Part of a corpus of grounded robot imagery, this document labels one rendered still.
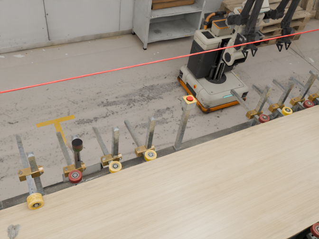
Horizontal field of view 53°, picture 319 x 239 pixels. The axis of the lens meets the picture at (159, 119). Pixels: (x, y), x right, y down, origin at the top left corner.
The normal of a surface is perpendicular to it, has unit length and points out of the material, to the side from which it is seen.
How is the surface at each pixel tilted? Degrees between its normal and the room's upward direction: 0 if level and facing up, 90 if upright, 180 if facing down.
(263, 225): 0
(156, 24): 0
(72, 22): 90
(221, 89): 0
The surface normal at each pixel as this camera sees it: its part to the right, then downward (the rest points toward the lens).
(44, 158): 0.12, -0.69
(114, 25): 0.44, 0.69
